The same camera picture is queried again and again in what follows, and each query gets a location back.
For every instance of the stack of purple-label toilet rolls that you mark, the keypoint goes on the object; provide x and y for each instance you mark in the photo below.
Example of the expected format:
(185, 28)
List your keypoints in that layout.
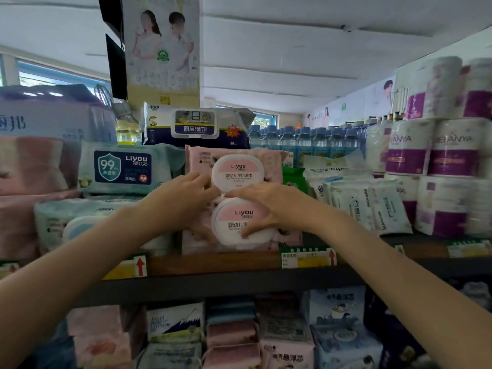
(442, 157)

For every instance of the pink wipes pack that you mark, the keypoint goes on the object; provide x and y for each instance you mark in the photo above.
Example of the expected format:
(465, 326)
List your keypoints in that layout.
(230, 222)
(238, 172)

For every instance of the wall poster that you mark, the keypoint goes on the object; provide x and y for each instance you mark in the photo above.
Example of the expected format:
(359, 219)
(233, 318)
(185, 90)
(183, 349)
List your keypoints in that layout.
(357, 107)

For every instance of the row of pale tissue packs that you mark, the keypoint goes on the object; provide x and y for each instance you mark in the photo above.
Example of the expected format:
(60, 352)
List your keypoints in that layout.
(269, 334)

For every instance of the navy kitchen wipes pack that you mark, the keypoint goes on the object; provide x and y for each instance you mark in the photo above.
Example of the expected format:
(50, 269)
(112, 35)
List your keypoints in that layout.
(230, 134)

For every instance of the row of blue-capped water bottles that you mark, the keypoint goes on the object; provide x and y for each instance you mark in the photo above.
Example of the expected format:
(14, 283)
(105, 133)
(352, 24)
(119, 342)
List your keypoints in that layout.
(307, 144)

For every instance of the blue framed window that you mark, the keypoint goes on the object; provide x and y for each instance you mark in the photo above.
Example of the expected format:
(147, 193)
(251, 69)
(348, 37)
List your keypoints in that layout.
(265, 121)
(57, 74)

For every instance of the person's right forearm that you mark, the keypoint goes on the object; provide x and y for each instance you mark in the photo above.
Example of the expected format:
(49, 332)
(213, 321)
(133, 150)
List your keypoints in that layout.
(407, 303)

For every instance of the green wipes packets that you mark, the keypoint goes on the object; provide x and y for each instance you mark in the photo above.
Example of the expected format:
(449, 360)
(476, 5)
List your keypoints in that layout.
(294, 180)

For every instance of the pillar poster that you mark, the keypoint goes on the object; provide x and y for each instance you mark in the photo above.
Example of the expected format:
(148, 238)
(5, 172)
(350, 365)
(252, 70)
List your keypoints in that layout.
(161, 53)

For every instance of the person's left forearm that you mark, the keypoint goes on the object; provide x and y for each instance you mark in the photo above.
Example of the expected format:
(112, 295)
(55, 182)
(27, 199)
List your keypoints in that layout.
(69, 288)

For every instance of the person's right hand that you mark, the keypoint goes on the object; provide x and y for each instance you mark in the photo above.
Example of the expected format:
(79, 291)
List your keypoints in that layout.
(284, 205)

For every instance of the grey electric fan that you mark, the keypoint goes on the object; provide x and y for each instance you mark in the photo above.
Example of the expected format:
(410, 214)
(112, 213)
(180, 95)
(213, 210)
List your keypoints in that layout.
(111, 101)

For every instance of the teal lidded wipes pack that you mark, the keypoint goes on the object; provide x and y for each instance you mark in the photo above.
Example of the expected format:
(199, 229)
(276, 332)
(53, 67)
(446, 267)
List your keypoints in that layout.
(54, 219)

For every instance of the person's left hand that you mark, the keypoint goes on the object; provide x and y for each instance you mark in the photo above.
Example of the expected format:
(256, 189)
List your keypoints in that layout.
(177, 203)

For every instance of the teal Liyou wipes pack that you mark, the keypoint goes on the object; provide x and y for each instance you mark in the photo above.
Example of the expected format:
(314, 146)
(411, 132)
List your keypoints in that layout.
(161, 169)

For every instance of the black wall monitor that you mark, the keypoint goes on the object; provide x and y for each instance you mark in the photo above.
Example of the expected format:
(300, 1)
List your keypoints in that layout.
(116, 69)
(111, 11)

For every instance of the stack of pink tissue packs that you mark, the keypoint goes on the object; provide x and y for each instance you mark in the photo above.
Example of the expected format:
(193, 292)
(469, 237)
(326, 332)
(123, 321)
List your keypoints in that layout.
(30, 165)

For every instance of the large pale blue tissue pack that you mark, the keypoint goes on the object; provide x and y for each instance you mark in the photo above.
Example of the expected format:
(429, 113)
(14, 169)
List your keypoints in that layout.
(57, 119)

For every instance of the dark metal shelf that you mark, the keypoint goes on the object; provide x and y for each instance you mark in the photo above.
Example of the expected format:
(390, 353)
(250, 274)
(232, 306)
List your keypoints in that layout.
(230, 282)

